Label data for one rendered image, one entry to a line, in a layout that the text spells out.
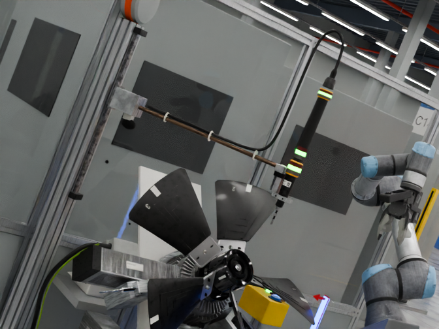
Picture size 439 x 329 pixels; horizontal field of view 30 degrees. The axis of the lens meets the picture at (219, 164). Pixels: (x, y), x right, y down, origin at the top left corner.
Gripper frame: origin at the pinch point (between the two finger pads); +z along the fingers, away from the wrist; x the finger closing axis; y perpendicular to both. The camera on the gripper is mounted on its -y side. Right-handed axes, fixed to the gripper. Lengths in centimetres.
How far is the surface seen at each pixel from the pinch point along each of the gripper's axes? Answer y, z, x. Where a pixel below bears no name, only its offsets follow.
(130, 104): -79, -10, 56
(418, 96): 63, -75, 62
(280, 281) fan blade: -21.9, 26.0, 18.7
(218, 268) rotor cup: -56, 30, 11
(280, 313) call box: 0, 37, 34
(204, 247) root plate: -59, 25, 17
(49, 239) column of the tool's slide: -78, 41, 73
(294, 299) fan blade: -23.9, 30.0, 8.1
